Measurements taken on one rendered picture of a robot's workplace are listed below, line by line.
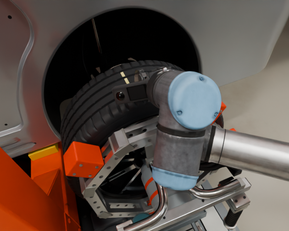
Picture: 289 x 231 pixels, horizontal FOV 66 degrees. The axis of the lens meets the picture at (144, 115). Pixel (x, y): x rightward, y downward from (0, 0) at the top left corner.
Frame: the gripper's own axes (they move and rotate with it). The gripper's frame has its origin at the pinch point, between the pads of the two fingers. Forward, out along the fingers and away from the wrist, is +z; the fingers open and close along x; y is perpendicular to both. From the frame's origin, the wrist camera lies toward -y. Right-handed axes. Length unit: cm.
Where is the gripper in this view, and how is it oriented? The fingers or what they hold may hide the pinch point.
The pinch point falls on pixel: (136, 82)
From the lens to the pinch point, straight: 70.5
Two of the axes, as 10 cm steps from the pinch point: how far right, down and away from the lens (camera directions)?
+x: -2.4, -9.2, -3.1
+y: 9.3, -3.1, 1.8
